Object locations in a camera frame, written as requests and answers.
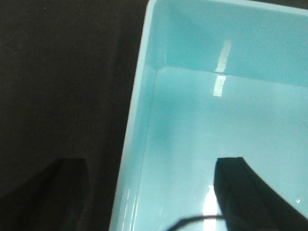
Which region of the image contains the black cable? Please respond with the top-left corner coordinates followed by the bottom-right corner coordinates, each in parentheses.
top-left (166, 214), bottom-right (225, 231)

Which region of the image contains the light blue plastic bin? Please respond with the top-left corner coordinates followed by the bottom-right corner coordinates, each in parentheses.
top-left (109, 0), bottom-right (308, 231)

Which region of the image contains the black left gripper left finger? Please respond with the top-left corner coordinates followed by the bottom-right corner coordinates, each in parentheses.
top-left (0, 158), bottom-right (89, 231)

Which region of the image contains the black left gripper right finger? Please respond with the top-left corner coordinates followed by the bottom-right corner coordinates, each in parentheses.
top-left (214, 157), bottom-right (308, 231)

